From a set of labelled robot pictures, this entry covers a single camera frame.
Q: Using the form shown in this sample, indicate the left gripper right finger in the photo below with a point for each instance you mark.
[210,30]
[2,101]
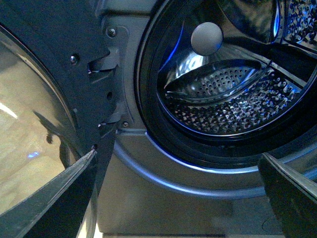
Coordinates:
[292,196]

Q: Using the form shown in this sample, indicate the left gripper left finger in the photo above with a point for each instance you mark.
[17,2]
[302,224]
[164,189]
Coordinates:
[56,210]

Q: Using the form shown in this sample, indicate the washing machine door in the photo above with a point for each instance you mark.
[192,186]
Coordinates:
[56,96]

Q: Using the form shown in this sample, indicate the grey front-load washing machine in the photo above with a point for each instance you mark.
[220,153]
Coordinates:
[206,88]

